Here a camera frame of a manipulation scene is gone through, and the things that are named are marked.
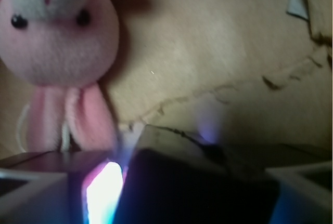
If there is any pink plush bunny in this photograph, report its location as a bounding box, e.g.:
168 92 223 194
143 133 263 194
1 0 119 152

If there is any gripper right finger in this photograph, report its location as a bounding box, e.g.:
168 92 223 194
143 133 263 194
265 144 332 223

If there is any brown paper bag bin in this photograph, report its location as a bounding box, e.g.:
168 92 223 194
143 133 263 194
1 0 332 157

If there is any black box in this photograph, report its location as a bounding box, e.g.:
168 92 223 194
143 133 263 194
113 125 279 223

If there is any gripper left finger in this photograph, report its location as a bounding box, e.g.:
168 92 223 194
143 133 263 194
1 151 111 223

